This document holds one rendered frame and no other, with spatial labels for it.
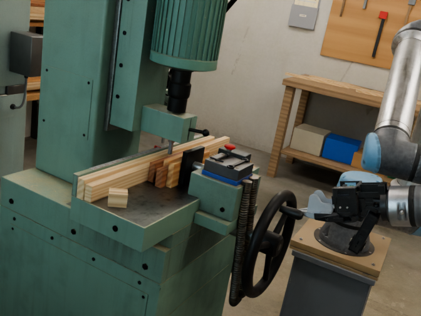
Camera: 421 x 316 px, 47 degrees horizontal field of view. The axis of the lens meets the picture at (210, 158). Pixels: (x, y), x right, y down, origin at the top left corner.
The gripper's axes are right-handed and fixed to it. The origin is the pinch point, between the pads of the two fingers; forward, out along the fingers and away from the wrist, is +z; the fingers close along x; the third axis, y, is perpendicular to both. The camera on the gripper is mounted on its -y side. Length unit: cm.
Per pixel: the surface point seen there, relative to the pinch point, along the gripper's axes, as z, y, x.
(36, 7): 215, 99, -124
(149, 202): 29.4, 9.0, 21.8
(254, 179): 11.0, 9.6, 2.7
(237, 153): 16.4, 15.7, -0.9
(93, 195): 37, 14, 32
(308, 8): 97, 88, -328
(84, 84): 53, 39, 12
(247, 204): 12.1, 4.1, 5.9
